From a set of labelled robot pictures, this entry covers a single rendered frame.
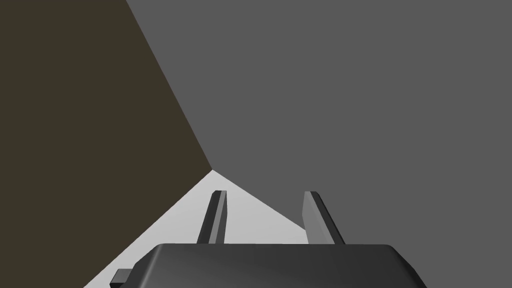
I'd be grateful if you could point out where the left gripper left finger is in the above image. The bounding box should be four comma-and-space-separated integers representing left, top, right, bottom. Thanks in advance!
196, 190, 228, 245

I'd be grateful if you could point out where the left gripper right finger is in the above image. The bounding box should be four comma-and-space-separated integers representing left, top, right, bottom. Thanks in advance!
302, 190, 346, 245

